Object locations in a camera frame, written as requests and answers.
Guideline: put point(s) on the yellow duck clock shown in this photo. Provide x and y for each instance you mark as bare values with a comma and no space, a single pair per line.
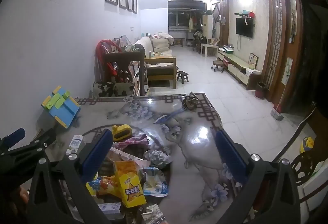
123,133

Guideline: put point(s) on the orange chips bag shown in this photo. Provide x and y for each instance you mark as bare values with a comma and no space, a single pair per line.
105,185

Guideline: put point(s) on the long blue white wrapper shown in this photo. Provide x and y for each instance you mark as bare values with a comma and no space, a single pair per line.
166,117

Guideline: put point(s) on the hanging scroll picture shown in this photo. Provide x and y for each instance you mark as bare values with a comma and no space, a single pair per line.
293,18

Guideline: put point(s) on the crumpled clear plastic wrapper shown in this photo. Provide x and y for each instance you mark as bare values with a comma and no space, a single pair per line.
157,157

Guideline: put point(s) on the white side table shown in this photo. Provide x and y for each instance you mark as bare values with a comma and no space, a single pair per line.
209,47

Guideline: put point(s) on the floral seat cushion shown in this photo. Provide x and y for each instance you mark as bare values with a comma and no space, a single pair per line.
112,89

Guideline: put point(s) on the crumpled dark foil wrapper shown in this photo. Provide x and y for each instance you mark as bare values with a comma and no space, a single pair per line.
191,102

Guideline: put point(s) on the carved wooden chair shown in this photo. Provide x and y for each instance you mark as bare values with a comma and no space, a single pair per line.
302,165

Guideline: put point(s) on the white carton piece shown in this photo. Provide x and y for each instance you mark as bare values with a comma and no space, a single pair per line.
151,212

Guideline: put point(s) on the red waste bin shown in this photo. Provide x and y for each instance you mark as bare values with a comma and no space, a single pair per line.
260,90

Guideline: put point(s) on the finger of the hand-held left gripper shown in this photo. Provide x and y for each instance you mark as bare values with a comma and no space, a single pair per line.
14,135
43,140

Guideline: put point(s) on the broom with white head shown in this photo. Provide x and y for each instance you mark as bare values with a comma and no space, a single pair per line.
276,113

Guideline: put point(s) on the white standing air conditioner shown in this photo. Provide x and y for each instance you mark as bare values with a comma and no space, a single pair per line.
207,26

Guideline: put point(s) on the white board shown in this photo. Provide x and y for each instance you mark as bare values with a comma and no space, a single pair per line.
316,188

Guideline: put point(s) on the white blue crumpled wrapper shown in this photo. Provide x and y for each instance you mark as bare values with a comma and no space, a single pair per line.
153,183

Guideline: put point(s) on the yellow toy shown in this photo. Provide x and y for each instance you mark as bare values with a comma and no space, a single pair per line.
307,143

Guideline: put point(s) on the person's left hand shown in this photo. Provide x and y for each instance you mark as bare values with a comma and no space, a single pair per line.
21,195

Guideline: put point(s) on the pink snack wrapper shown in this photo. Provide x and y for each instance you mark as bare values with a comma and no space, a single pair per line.
133,140

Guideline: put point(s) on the long low television cabinet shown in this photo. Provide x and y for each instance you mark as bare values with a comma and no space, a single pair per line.
238,67

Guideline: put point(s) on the white red flat wrapper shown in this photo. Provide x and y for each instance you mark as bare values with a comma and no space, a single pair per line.
123,156

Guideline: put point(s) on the dark wooden armchair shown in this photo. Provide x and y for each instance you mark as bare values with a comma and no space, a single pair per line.
125,56

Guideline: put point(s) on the white blue milk carton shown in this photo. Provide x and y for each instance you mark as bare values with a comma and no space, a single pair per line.
75,143

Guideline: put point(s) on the round stool with wheels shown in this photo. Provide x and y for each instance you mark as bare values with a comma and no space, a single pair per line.
217,63

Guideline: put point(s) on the red backpack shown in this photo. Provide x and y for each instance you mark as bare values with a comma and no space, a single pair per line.
105,60

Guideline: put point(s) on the white covered sofa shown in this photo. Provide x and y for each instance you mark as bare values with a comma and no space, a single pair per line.
156,44

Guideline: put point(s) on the yellow snack box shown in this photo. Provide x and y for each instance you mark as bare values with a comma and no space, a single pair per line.
128,183

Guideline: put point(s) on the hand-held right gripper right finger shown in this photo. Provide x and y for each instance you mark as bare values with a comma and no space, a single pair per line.
230,154

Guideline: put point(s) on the wooden coffee table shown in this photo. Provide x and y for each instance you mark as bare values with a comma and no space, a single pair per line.
160,67

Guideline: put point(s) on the paper wall drawing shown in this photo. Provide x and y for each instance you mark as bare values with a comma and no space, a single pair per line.
287,71

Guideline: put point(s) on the wall mounted television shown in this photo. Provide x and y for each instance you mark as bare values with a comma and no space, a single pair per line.
244,27

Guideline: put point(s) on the wall shelf with items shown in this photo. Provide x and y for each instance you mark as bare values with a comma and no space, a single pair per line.
244,14

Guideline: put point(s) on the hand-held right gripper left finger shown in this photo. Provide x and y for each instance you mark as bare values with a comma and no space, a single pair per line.
98,152

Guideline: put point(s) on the wall fan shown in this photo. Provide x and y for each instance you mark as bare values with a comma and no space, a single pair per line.
222,20

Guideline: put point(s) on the small dark wooden stool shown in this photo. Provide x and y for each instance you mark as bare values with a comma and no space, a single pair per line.
182,75

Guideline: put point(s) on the small standing picture frame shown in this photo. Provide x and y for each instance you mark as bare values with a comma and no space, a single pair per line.
253,60

